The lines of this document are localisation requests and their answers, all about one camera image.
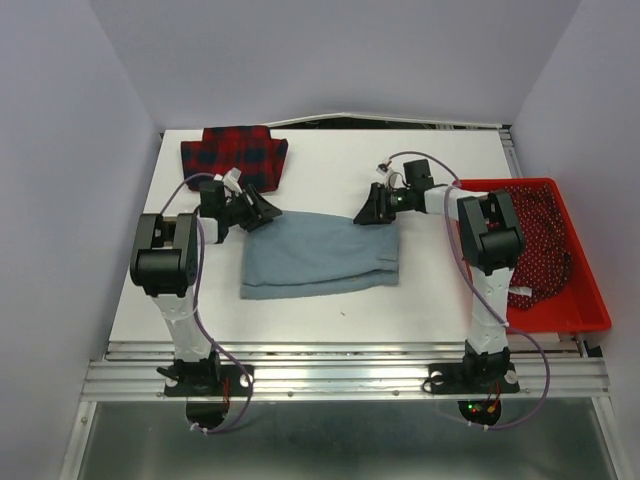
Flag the light blue denim skirt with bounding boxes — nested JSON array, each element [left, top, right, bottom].
[[240, 211, 400, 300]]

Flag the purple cable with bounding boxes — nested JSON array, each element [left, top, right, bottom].
[[377, 151, 554, 431], [160, 172, 254, 435]]

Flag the aluminium front rail frame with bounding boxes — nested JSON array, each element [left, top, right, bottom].
[[60, 335, 633, 479]]

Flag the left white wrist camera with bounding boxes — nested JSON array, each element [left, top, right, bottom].
[[214, 168, 243, 194]]

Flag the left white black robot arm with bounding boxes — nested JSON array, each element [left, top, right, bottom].
[[129, 177, 282, 397]]

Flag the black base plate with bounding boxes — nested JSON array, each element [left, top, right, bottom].
[[421, 362, 520, 396], [157, 364, 254, 398]]

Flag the aluminium right side rail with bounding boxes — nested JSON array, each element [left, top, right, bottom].
[[498, 125, 523, 178]]

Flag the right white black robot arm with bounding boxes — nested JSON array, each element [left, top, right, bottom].
[[354, 156, 525, 395]]

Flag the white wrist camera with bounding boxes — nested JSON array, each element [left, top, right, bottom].
[[214, 168, 243, 194], [376, 159, 404, 189]]

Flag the dark red dotted skirt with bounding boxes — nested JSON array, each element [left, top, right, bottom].
[[506, 184, 571, 310]]

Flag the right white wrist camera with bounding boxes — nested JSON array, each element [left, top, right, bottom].
[[376, 159, 404, 189]]

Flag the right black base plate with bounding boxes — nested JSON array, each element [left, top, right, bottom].
[[421, 362, 520, 396]]

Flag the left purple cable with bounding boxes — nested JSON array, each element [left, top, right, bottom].
[[160, 172, 254, 435]]

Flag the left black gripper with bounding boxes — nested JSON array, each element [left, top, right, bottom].
[[220, 183, 281, 232]]

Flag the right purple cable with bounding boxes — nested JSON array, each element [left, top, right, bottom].
[[377, 151, 554, 431]]

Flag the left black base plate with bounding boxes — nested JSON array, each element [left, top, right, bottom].
[[157, 364, 254, 398]]

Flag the red navy plaid skirt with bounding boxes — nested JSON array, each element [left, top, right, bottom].
[[180, 125, 289, 193]]

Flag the red plastic bin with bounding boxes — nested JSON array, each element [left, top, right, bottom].
[[461, 178, 611, 333]]

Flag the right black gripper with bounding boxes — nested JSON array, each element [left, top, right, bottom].
[[354, 183, 413, 226]]

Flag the white label in bin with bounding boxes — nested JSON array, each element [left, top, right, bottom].
[[509, 286, 533, 297]]

